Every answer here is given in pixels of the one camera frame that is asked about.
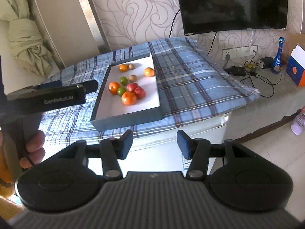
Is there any black tv cable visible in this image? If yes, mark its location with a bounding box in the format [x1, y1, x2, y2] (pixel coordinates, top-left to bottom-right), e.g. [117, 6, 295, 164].
[169, 9, 181, 38]

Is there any small red fruit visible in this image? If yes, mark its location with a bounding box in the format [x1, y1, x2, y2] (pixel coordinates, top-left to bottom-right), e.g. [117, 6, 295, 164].
[133, 87, 146, 99]

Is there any dark box white inside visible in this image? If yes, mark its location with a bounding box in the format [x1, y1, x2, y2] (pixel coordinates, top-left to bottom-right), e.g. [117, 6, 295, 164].
[91, 53, 163, 131]

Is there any silver framed panel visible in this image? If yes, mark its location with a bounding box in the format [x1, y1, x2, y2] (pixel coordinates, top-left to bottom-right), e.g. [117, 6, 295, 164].
[29, 0, 112, 70]

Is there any yellow-orange oval fruit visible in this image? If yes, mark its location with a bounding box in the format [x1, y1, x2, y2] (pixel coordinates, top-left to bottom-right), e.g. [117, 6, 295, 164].
[144, 67, 155, 77]

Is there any large green fruit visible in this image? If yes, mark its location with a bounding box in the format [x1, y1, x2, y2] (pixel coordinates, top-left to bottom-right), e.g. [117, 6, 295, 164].
[119, 76, 128, 86]

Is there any brown kiwi fruit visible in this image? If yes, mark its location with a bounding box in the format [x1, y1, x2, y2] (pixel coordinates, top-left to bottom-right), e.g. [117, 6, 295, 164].
[129, 74, 137, 83]

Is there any blue plaid tablecloth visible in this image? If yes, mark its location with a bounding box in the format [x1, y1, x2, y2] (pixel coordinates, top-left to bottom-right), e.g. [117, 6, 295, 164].
[39, 38, 259, 145]

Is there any black power adapter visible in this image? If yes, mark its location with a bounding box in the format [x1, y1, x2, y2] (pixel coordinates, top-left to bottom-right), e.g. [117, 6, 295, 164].
[224, 66, 246, 77]

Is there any black television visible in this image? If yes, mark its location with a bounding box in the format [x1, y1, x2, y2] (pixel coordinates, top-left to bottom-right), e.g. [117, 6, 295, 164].
[179, 0, 288, 35]

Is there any white wall power strip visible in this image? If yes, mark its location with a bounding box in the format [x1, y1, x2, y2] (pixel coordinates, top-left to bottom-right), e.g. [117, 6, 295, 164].
[222, 45, 258, 60]

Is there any orange mandarin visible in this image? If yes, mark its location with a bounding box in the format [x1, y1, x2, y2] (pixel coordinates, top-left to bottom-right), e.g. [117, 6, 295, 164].
[121, 92, 137, 106]
[108, 82, 121, 95]

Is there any blue glass bottle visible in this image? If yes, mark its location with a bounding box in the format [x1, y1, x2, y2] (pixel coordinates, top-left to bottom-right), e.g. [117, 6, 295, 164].
[271, 37, 285, 74]

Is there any small green fruit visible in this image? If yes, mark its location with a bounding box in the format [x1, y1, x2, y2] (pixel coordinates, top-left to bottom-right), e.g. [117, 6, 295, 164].
[117, 87, 127, 96]

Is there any red apple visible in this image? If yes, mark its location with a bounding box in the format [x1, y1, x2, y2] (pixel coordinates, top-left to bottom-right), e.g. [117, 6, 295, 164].
[126, 83, 139, 92]

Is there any purple plastic bottle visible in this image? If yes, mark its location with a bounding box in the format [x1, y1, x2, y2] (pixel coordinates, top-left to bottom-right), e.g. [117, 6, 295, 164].
[291, 112, 305, 135]

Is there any orange blue carton box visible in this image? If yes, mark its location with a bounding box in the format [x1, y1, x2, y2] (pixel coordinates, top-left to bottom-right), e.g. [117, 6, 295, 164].
[286, 44, 305, 87]

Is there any green fringed curtain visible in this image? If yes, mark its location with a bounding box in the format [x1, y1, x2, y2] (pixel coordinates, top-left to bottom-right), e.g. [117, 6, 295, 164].
[1, 0, 53, 77]

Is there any person's left hand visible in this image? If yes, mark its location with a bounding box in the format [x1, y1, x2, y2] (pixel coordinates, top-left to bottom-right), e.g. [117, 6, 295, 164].
[1, 131, 46, 184]

